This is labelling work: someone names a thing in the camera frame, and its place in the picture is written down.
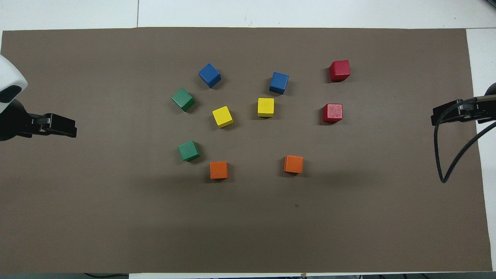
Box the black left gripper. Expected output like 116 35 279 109
0 99 77 142

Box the green wooden cube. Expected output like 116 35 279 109
177 140 202 162
171 88 196 112

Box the red wooden cube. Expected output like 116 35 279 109
322 103 344 124
329 60 351 83

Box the orange wooden cube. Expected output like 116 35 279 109
283 155 304 174
210 161 229 180

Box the yellow wooden cube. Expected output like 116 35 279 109
212 105 234 129
257 97 275 118

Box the brown paper table mat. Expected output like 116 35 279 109
0 27 493 274

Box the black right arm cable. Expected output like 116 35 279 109
433 95 496 184

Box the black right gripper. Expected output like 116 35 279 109
431 83 496 126

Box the blue wooden cube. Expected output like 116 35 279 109
198 63 222 89
269 72 289 95

